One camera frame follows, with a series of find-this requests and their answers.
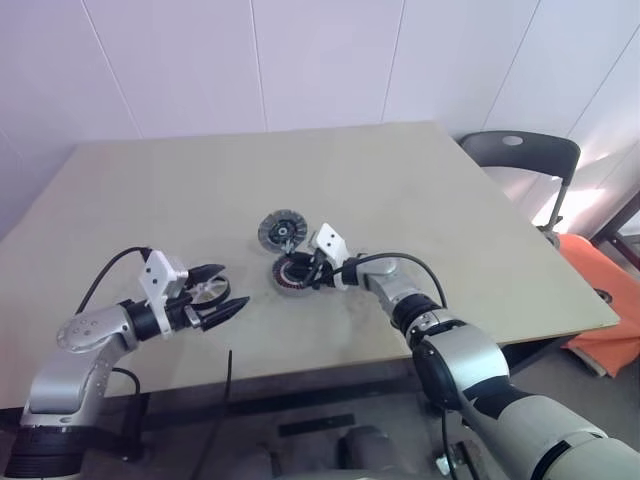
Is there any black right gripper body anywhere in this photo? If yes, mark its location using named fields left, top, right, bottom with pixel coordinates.
left=299, top=249, right=337, bottom=292

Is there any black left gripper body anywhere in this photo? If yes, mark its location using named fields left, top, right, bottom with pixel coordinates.
left=165, top=292, right=207, bottom=332

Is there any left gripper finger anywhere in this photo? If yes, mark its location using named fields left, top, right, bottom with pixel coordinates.
left=187, top=263, right=227, bottom=291
left=199, top=295, right=251, bottom=331

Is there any white spoked rotor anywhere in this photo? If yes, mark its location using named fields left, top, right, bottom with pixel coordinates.
left=185, top=275, right=232, bottom=309

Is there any dark round wheel disc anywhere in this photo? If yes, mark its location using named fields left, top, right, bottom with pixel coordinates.
left=272, top=254, right=314, bottom=300

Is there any grey round wheel disc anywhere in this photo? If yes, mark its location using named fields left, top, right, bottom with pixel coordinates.
left=257, top=210, right=305, bottom=254

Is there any flat black bar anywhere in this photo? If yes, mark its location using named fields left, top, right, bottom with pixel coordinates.
left=277, top=413, right=356, bottom=437

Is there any dark grey rounded shape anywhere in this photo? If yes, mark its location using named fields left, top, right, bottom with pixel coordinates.
left=337, top=424, right=401, bottom=474

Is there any black plastic chair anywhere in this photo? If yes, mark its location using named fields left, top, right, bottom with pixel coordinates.
left=458, top=130, right=582, bottom=236

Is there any orange cloth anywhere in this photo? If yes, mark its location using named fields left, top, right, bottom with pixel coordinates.
left=554, top=233, right=640, bottom=379

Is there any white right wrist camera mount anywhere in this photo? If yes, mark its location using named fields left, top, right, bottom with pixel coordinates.
left=308, top=222, right=351, bottom=292

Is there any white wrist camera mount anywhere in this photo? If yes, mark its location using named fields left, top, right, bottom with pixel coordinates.
left=308, top=222, right=351, bottom=292
left=138, top=250, right=191, bottom=335

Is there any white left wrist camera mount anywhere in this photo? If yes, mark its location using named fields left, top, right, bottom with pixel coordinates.
left=138, top=250, right=191, bottom=335

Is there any thin black hanging cable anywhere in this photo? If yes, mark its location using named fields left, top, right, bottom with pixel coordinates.
left=197, top=349, right=234, bottom=480
left=438, top=407, right=457, bottom=480

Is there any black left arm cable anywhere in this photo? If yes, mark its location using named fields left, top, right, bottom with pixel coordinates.
left=74, top=246, right=153, bottom=401

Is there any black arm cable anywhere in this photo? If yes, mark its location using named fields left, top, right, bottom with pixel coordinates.
left=74, top=246, right=153, bottom=401
left=329, top=253, right=449, bottom=309

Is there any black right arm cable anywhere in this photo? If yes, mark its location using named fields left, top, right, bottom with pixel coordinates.
left=329, top=253, right=449, bottom=309

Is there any black table frame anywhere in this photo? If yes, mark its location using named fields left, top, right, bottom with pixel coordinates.
left=0, top=324, right=621, bottom=464

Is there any small metal bracket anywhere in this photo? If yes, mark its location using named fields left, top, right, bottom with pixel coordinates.
left=434, top=442, right=466, bottom=476

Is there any dark metal rack frame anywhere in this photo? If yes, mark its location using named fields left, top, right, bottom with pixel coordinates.
left=592, top=197, right=640, bottom=274

